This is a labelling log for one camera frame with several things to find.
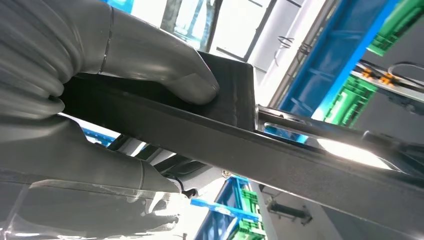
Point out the green plastic crate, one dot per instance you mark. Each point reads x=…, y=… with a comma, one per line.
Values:
x=351, y=102
x=397, y=26
x=248, y=228

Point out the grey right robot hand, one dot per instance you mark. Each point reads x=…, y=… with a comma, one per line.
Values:
x=82, y=185

